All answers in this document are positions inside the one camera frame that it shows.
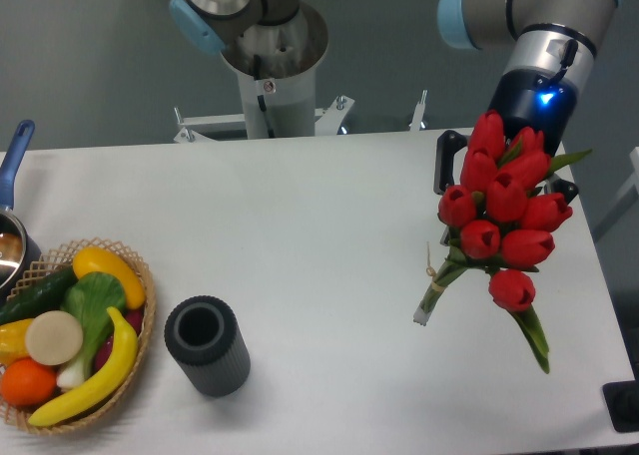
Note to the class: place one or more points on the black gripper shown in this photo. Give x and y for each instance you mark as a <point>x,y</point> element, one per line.
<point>523,98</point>

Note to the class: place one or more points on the red tulip bouquet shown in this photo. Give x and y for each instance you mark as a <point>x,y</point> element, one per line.
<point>499,220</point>

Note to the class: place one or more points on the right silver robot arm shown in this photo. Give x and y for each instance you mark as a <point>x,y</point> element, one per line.
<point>555,45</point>

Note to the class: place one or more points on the black device at edge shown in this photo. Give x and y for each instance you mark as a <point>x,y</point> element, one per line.
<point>622,403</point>

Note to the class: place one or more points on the dark grey ribbed vase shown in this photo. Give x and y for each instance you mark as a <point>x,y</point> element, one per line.
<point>203,336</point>

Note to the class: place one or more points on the purple red vegetable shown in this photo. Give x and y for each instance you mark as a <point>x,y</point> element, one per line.
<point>135,319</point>

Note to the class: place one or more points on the yellow banana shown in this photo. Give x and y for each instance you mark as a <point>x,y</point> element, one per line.
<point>101,384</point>

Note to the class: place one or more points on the green bok choy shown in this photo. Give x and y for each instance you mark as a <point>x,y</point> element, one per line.
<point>88,301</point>

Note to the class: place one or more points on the woven wicker basket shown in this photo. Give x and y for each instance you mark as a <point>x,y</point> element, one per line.
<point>53,261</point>

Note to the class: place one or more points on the green cucumber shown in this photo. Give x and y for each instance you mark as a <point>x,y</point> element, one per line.
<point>44,295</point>

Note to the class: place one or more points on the beige round disc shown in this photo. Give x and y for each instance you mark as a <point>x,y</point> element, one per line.
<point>54,338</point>

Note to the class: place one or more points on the yellow bell pepper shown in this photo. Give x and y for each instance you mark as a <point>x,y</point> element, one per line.
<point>13,341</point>

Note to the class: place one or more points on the orange fruit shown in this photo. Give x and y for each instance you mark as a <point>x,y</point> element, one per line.
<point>27,382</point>

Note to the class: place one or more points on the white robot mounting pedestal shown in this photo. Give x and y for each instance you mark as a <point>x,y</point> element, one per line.
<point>285,108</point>

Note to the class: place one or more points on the blue handled saucepan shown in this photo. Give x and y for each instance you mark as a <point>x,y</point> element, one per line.
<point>18,250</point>

